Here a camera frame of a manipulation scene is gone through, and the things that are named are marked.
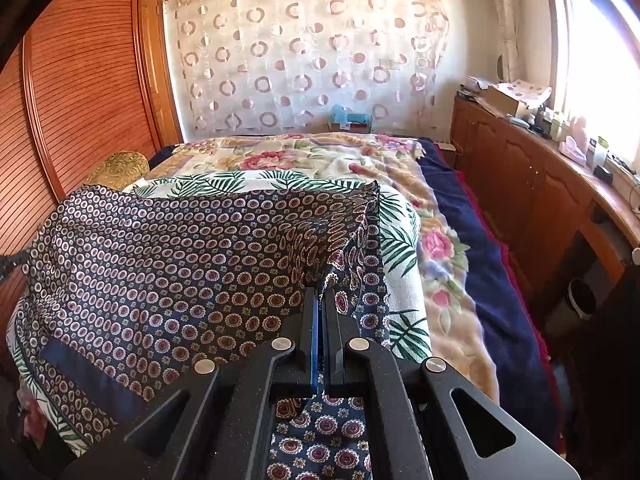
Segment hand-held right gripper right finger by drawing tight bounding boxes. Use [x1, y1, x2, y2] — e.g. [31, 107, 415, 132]
[322, 285, 583, 480]

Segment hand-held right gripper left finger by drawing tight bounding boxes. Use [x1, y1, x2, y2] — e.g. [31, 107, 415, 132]
[60, 285, 321, 480]

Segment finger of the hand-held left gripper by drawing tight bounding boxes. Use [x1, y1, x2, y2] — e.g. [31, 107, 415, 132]
[0, 251, 32, 273]

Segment navy patterned shirt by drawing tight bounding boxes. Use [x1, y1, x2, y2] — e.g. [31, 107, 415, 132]
[22, 180, 396, 480]

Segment palm leaf bed sheet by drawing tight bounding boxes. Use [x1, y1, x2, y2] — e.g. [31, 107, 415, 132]
[5, 170, 433, 456]

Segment golden patterned pillow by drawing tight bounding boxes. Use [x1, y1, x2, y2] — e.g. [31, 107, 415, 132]
[82, 151, 151, 191]

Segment navy blanket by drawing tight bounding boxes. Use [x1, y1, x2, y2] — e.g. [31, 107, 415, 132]
[150, 135, 561, 456]

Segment wooden louvered wardrobe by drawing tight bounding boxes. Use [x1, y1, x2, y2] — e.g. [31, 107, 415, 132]
[0, 0, 183, 376]

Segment floral blanket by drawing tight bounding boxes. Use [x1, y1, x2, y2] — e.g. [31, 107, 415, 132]
[145, 132, 501, 406]

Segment small cardboard box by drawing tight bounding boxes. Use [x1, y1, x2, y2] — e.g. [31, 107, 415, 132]
[327, 121, 373, 135]

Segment blue plastic toy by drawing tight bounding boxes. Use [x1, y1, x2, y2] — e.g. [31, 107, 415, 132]
[330, 104, 373, 126]

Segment long wooden cabinet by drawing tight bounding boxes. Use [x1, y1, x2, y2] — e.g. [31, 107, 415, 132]
[447, 91, 640, 311]

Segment sheer circle-patterned curtain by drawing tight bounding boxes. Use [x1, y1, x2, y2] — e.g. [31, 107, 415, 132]
[164, 0, 451, 136]

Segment open cardboard box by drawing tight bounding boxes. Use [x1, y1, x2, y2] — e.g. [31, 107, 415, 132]
[485, 85, 528, 117]

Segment floral wrapping paper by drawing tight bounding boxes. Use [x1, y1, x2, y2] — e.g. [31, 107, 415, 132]
[505, 79, 553, 103]

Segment white gathered window curtain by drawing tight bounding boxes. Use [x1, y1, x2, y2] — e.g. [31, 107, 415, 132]
[480, 0, 523, 86]

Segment large window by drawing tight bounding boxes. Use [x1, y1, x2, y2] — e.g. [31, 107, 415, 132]
[542, 0, 640, 176]

